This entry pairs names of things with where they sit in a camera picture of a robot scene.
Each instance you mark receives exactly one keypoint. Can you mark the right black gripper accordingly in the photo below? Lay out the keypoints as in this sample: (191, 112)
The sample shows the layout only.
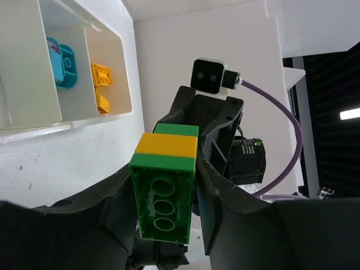
(220, 151)

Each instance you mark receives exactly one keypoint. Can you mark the blue lego brick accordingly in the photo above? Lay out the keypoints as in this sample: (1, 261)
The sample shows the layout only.
(63, 64)

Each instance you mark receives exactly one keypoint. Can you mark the yellow lego brick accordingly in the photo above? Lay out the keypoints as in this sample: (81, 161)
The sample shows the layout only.
(102, 75)

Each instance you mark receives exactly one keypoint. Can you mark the white divided container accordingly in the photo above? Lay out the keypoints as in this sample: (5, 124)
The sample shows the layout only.
(31, 104)

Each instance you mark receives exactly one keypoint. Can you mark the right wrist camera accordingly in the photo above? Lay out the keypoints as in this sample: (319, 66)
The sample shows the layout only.
(212, 78)

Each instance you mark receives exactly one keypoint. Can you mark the orange lego brick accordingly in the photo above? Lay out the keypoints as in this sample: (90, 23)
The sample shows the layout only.
(102, 104)

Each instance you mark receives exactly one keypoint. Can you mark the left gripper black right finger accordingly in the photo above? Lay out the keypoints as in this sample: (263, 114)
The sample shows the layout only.
(243, 232)

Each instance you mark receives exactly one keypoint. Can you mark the green yellow blue lego stack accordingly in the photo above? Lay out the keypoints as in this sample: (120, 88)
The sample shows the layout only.
(163, 170)

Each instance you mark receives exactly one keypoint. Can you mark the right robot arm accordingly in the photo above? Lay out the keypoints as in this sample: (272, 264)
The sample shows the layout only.
(323, 193)

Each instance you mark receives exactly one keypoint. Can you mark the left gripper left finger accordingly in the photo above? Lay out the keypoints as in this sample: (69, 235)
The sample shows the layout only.
(93, 229)

